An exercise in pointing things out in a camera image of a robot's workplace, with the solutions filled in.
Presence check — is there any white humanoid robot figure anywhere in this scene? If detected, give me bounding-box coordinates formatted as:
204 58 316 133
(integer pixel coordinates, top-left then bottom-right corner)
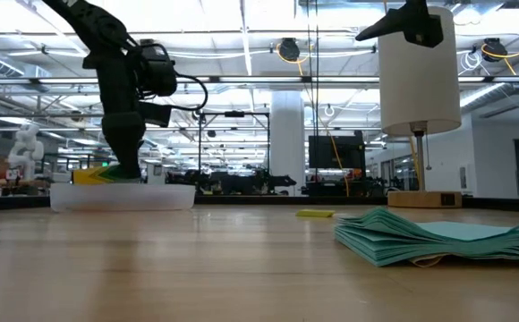
7 123 45 182

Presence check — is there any black left camera cable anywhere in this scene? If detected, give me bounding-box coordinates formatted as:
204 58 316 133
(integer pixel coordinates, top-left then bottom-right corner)
169 71 209 112

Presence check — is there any black ceiling cable reel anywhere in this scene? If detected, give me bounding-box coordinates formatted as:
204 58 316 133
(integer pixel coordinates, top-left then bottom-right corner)
481 38 506 64
277 38 302 63

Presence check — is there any white building column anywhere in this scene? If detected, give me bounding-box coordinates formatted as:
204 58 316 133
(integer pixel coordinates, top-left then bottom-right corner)
269 91 306 197

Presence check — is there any small yellow eraser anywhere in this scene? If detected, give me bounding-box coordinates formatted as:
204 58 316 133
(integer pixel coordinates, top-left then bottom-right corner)
294 208 336 219

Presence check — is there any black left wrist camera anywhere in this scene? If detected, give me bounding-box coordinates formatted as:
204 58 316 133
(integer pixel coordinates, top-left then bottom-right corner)
139 38 179 98

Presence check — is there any green yellow crayon box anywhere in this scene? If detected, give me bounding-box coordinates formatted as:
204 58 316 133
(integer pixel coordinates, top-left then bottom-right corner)
72 164 143 186

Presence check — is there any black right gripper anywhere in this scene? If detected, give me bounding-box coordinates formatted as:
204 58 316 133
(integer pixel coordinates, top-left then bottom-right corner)
356 0 445 48

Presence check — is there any white shade wooden table lamp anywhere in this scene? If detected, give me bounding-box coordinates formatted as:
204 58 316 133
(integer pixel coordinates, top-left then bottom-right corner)
378 5 464 209

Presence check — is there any black monitor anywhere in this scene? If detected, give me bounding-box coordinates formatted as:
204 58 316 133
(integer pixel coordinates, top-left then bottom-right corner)
308 131 367 170

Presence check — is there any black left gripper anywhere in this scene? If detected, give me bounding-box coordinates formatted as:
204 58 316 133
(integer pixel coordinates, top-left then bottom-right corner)
100 66 174 179

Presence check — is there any yellow cord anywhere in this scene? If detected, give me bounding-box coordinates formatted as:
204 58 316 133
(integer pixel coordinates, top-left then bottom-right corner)
408 135 421 191

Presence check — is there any black metal table frame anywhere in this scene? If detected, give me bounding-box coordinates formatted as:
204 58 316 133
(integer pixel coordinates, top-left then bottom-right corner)
0 194 519 214

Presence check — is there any teal sticky note pad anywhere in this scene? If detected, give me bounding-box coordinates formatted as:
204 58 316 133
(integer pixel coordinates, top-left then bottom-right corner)
333 208 519 268

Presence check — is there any black power cable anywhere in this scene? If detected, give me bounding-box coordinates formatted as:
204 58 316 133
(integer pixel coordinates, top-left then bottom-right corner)
313 0 321 180

